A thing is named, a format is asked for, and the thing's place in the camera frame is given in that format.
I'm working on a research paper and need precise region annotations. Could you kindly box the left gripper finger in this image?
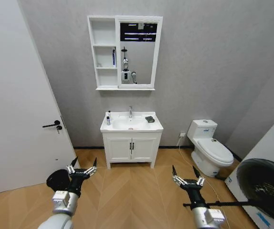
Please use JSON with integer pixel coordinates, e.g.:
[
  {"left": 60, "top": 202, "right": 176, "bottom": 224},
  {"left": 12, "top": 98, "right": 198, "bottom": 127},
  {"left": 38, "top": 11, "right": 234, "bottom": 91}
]
[
  {"left": 66, "top": 156, "right": 78, "bottom": 174},
  {"left": 85, "top": 157, "right": 98, "bottom": 177}
]

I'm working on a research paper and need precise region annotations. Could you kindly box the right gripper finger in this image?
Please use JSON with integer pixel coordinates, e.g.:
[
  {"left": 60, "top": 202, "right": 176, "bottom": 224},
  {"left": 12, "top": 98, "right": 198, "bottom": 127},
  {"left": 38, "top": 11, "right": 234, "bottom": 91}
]
[
  {"left": 171, "top": 165, "right": 187, "bottom": 187},
  {"left": 192, "top": 166, "right": 206, "bottom": 187}
]

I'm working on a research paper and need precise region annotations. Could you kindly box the white vanity cabinet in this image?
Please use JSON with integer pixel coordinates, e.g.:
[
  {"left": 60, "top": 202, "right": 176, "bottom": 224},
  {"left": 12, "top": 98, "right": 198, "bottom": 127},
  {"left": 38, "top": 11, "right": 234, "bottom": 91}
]
[{"left": 102, "top": 132, "right": 163, "bottom": 170}]

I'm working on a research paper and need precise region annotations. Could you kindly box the white washbasin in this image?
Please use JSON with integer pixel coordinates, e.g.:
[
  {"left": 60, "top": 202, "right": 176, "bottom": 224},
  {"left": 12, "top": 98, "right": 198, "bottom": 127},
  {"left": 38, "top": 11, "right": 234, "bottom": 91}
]
[{"left": 100, "top": 111, "right": 164, "bottom": 134}]

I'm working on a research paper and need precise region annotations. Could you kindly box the cabinet mirror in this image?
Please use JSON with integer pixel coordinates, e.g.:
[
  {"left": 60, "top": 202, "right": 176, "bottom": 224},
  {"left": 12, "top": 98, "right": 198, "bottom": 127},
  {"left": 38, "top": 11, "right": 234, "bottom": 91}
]
[{"left": 119, "top": 21, "right": 158, "bottom": 85}]

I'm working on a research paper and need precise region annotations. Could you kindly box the black round disc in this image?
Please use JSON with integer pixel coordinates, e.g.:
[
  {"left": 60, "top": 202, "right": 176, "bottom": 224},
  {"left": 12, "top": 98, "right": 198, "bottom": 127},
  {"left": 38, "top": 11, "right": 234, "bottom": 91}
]
[{"left": 46, "top": 169, "right": 70, "bottom": 192}]

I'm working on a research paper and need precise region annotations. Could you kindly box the dark baseboard strip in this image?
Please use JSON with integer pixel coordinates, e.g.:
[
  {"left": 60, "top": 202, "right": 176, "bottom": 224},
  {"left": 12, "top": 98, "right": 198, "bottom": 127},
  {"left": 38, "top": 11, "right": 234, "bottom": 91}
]
[{"left": 74, "top": 145, "right": 193, "bottom": 150}]

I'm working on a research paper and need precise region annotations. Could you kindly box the white toilet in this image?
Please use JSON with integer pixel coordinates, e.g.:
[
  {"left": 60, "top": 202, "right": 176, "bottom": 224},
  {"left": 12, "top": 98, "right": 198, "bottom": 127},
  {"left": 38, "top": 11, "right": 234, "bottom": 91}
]
[{"left": 187, "top": 119, "right": 235, "bottom": 177}]

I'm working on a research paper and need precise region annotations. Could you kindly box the large dark round machine door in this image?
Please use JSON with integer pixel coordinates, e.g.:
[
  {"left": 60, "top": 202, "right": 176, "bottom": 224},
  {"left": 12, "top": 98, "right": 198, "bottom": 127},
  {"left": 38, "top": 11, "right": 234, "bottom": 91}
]
[{"left": 236, "top": 158, "right": 274, "bottom": 221}]

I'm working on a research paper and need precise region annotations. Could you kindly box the white washing machine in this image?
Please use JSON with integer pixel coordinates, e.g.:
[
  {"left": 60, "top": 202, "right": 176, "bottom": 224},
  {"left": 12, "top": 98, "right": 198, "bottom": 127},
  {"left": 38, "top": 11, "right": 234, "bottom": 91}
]
[{"left": 224, "top": 106, "right": 274, "bottom": 229}]

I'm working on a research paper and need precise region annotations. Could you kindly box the white door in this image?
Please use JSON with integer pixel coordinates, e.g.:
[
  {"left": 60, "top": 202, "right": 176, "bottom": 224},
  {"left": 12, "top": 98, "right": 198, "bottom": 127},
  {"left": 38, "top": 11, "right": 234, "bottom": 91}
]
[{"left": 0, "top": 0, "right": 80, "bottom": 195}]

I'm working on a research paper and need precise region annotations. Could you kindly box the thin white cable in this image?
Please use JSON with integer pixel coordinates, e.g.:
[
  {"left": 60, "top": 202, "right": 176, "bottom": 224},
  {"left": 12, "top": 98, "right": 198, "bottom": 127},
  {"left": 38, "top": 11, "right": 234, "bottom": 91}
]
[{"left": 176, "top": 137, "right": 231, "bottom": 229}]

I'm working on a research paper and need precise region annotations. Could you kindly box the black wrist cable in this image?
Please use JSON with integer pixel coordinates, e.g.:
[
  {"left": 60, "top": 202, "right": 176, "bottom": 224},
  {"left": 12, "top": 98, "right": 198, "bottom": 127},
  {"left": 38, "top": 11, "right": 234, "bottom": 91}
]
[{"left": 182, "top": 199, "right": 257, "bottom": 208}]

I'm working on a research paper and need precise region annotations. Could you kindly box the white wall cabinet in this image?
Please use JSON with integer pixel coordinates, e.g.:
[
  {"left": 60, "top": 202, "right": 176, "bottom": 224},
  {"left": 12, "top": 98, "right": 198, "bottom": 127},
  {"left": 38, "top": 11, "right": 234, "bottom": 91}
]
[{"left": 87, "top": 15, "right": 164, "bottom": 91}]

